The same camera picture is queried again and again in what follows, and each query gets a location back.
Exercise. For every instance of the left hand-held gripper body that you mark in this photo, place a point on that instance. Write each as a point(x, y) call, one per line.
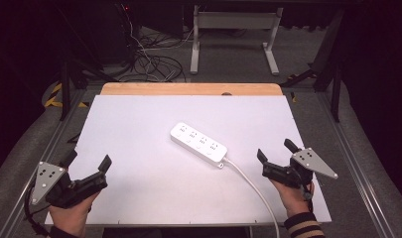
point(53, 185)

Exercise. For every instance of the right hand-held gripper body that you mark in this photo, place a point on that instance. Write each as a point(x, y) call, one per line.
point(281, 173)

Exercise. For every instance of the white power strip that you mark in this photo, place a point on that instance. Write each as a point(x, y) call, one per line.
point(198, 143)

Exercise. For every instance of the person's right hand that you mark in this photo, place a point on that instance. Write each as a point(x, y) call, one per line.
point(294, 200)

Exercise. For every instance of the person's left hand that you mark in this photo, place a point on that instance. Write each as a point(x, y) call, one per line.
point(71, 218)

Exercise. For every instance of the yellow black hazard tape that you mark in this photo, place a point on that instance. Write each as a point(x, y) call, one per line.
point(53, 99)

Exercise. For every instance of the black tripod stand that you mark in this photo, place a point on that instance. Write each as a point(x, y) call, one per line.
point(65, 89)

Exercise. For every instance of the black metal stand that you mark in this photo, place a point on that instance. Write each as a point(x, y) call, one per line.
point(335, 92)

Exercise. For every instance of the aluminium floor rail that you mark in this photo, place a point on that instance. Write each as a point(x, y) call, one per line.
point(39, 165)
point(354, 165)

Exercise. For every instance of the white metal stand frame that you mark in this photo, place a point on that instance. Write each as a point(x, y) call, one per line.
point(235, 20)

